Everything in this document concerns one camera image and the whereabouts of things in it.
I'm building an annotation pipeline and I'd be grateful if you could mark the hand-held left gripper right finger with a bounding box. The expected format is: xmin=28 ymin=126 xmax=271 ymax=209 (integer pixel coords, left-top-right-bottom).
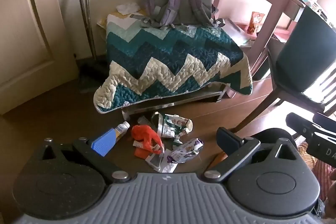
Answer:
xmin=202 ymin=127 xmax=298 ymax=184

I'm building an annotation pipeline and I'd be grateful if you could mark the red mesh bag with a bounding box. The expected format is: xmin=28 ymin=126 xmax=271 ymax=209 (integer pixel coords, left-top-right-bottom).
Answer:
xmin=130 ymin=124 xmax=164 ymax=155

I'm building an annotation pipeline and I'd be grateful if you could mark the crumpled white tissue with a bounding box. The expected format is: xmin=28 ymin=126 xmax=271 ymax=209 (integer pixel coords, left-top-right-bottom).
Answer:
xmin=116 ymin=2 xmax=140 ymax=15

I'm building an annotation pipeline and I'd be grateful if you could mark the teal white zigzag quilt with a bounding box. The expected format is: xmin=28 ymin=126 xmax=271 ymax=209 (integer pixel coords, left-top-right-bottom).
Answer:
xmin=93 ymin=13 xmax=254 ymax=115

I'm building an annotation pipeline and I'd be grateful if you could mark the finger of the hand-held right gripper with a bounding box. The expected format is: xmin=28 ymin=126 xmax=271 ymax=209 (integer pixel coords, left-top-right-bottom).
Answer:
xmin=286 ymin=112 xmax=315 ymax=137

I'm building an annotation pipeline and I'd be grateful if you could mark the clear plastic wrapper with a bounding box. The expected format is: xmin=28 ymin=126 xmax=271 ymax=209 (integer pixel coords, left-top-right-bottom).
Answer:
xmin=145 ymin=149 xmax=179 ymax=173

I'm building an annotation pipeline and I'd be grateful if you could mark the metal bench base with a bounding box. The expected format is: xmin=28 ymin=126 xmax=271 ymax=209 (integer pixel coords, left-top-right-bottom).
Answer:
xmin=121 ymin=90 xmax=227 ymax=120

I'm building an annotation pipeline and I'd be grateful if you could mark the orange snack bag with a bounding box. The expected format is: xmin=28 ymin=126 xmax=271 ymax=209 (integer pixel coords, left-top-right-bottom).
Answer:
xmin=248 ymin=12 xmax=266 ymax=34

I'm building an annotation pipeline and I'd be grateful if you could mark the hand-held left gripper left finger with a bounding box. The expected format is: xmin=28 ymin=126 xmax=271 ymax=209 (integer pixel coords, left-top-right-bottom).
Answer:
xmin=42 ymin=128 xmax=130 ymax=183

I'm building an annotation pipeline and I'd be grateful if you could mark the cream door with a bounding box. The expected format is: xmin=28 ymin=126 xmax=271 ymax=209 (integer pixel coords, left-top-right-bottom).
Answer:
xmin=0 ymin=0 xmax=80 ymax=116

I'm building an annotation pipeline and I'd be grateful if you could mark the white yellow tube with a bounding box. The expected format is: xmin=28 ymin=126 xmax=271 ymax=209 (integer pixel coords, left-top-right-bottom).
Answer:
xmin=110 ymin=121 xmax=131 ymax=139

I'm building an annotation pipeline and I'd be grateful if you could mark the dark wooden chair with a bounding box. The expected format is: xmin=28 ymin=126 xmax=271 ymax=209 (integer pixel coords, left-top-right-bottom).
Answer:
xmin=233 ymin=5 xmax=336 ymax=133

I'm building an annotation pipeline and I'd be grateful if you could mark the brown and white object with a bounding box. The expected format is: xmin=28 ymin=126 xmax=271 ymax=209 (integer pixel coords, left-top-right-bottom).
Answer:
xmin=209 ymin=152 xmax=227 ymax=170

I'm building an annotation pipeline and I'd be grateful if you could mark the green white crumpled wrapper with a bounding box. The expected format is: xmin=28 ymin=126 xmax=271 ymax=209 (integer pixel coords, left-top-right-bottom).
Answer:
xmin=151 ymin=112 xmax=194 ymax=139

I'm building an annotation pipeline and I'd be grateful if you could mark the purple white wrapper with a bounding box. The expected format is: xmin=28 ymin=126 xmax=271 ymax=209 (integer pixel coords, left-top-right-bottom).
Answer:
xmin=168 ymin=138 xmax=204 ymax=165

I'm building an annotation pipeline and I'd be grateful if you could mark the stack of papers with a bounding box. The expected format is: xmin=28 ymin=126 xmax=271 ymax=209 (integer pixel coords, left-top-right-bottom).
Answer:
xmin=223 ymin=18 xmax=256 ymax=48

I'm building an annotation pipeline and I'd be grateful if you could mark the orange paper piece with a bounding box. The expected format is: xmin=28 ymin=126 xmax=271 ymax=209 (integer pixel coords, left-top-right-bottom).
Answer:
xmin=134 ymin=148 xmax=153 ymax=159

